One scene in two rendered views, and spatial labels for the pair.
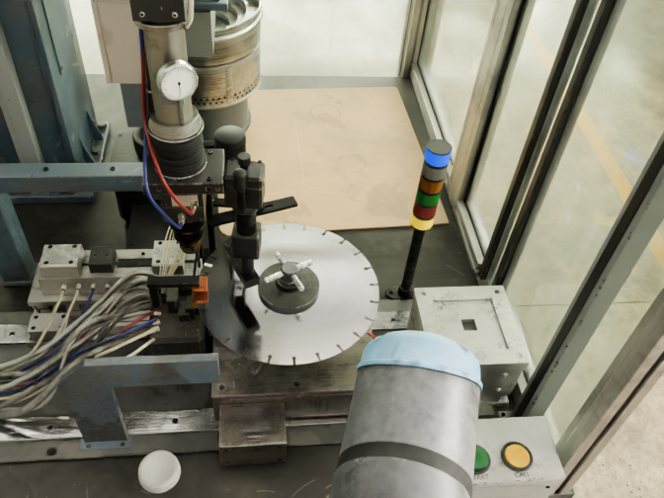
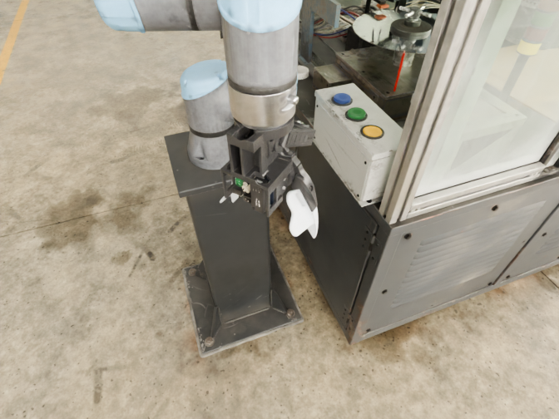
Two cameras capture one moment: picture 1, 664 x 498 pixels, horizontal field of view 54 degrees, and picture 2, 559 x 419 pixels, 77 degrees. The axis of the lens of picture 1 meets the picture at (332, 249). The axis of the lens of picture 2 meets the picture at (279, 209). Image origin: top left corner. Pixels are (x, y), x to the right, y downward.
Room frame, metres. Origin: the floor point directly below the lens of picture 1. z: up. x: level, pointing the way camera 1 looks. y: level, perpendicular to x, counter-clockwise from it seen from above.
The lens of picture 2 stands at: (0.20, -0.92, 1.33)
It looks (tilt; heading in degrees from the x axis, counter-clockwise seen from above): 47 degrees down; 80
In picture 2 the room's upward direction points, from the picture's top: straight up
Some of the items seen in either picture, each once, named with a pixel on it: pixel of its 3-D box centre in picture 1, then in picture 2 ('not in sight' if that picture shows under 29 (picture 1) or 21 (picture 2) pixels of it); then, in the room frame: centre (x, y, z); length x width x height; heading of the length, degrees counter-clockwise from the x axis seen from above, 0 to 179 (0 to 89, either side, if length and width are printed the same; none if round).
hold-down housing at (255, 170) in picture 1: (245, 207); not in sight; (0.72, 0.14, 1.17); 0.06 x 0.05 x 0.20; 91
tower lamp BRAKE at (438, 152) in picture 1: (438, 153); not in sight; (0.95, -0.17, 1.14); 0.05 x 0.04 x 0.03; 10
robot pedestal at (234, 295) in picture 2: not in sight; (230, 238); (0.17, -0.14, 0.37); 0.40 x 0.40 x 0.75; 10
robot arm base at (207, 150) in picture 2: not in sight; (214, 135); (0.17, -0.14, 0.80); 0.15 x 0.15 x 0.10
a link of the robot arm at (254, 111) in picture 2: not in sight; (264, 98); (0.25, -0.56, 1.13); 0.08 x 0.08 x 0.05
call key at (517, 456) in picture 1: (516, 457); (371, 135); (0.51, -0.33, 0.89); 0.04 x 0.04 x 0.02
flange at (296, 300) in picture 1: (289, 283); (412, 24); (0.76, 0.07, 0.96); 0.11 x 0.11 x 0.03
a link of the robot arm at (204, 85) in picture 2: not in sight; (210, 94); (0.18, -0.14, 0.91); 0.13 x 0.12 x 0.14; 172
